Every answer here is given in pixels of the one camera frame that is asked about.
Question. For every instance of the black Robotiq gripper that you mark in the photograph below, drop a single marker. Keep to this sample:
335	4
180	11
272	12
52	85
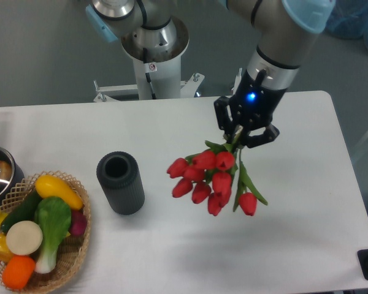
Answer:
252	108

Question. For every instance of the red tulip bouquet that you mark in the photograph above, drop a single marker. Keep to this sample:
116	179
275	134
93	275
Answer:
217	175

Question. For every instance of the orange fruit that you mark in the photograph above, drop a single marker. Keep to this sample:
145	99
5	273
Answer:
18	271

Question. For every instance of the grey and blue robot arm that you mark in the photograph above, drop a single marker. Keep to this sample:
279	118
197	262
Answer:
155	39

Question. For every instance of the dark grey ribbed vase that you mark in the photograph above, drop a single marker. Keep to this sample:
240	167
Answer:
119	176

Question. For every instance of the blue plastic bag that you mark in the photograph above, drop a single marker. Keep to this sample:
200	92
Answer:
349	20

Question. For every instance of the purple red radish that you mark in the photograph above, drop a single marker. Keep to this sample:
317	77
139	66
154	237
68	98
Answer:
78	223

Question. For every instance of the yellow squash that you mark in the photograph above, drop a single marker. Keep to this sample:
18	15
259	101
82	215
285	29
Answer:
51	186

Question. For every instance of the green bok choy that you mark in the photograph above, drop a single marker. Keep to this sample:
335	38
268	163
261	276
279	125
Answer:
53	216

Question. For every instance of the woven wicker basket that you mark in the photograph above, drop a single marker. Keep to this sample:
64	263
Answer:
71	252

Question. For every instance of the dark green cucumber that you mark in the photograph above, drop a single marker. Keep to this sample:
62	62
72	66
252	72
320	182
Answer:
23	212

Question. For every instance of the yellow bell pepper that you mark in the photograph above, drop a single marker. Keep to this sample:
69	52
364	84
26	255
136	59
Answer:
5	253

